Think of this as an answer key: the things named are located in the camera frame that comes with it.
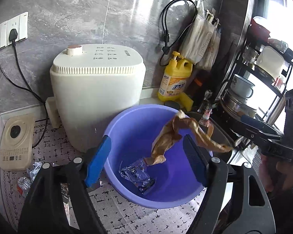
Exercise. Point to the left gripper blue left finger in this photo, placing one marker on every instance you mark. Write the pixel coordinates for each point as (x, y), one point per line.
(95, 159)

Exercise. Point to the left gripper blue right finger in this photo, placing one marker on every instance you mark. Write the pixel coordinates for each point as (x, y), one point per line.
(198, 158)

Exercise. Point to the brown paper bag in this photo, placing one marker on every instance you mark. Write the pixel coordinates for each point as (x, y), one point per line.
(170, 135)

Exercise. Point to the white blue paper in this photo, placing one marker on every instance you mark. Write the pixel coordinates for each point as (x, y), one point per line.
(33, 171)

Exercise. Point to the black kitchen rack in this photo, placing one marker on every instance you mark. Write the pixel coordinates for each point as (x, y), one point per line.
(266, 60)

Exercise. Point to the person's right hand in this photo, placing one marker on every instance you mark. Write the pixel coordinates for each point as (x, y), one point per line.
(274, 173)

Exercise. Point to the stainless steel sink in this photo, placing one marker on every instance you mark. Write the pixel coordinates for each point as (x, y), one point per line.
(219, 136)

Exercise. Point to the purple plastic bucket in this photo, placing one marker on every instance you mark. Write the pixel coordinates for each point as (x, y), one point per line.
(145, 132)

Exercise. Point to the clear plastic wrapper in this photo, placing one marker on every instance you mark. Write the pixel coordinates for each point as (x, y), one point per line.
(137, 174)

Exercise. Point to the stainless steel steamer pot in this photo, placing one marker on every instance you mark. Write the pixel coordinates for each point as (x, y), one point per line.
(236, 106)

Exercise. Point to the chrome faucet pink filter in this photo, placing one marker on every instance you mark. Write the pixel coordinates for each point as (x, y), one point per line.
(205, 109)

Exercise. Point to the yellow sponge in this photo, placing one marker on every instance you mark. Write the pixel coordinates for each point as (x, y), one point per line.
(186, 101)

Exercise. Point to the white enamel mug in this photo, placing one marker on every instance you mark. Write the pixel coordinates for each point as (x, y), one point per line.
(242, 87)

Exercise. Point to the cream air fryer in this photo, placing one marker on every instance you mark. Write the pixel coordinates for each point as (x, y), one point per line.
(92, 83)

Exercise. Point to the crumpled aluminium foil ball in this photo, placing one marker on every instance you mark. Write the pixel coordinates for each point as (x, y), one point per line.
(23, 185)

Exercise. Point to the cream kettle heating base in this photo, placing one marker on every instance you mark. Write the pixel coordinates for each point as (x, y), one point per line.
(16, 143)

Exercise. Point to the patterned white table mat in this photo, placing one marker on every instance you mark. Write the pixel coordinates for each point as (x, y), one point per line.
(117, 214)

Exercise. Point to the yellow dish soap bottle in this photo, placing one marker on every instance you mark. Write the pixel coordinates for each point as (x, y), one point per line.
(175, 77)

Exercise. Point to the hanging chopstick paper bags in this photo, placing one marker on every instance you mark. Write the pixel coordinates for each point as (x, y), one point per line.
(201, 43)

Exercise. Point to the white wall socket panel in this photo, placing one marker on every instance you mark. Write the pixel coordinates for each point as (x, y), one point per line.
(19, 23)

